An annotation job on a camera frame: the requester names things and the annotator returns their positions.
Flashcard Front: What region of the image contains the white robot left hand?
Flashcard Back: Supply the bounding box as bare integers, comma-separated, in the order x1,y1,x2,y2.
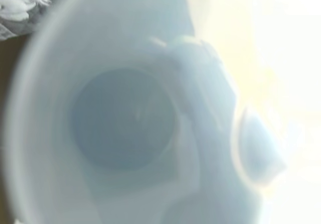
170,34,240,139

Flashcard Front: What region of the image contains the large translucent plastic syringe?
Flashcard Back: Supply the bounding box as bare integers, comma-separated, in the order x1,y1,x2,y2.
6,0,288,224

